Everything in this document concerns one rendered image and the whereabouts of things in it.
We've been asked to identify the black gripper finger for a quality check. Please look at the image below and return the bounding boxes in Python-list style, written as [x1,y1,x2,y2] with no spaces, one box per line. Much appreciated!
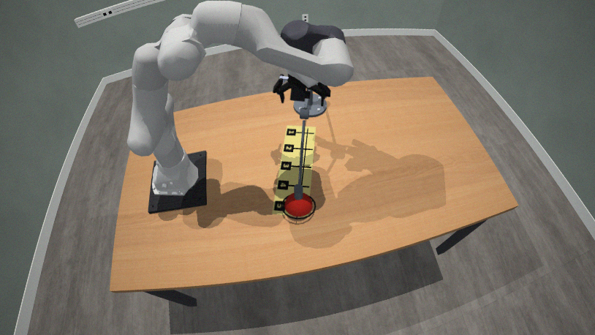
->
[273,74,295,103]
[304,82,331,107]

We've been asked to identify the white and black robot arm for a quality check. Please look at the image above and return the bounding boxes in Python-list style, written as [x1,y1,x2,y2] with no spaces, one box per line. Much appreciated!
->
[127,1,354,195]

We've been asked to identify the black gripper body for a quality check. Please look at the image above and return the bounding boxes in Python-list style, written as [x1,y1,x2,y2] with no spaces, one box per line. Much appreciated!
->
[287,75,304,86]

